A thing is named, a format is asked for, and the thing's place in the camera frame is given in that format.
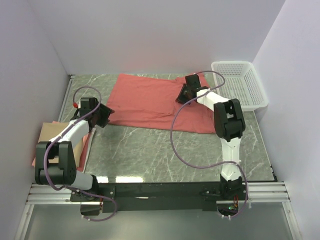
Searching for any red t shirt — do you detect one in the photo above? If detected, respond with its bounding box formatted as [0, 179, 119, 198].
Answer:
[106, 74, 215, 134]

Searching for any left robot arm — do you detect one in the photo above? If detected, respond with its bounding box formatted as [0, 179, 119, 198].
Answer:
[34, 97, 115, 201]

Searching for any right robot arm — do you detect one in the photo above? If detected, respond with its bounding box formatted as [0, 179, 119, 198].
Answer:
[176, 73, 246, 200]

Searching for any folded white t shirt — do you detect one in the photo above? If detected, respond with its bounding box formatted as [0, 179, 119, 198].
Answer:
[77, 128, 96, 173]

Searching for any folded pink t shirt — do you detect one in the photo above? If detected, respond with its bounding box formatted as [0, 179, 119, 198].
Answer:
[38, 121, 94, 172]

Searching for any white plastic basket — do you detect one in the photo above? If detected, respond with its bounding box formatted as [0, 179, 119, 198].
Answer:
[211, 61, 268, 112]

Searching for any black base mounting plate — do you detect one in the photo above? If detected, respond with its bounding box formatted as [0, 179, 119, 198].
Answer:
[69, 181, 251, 217]

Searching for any aluminium rail frame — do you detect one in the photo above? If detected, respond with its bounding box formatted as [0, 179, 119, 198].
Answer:
[14, 182, 302, 240]

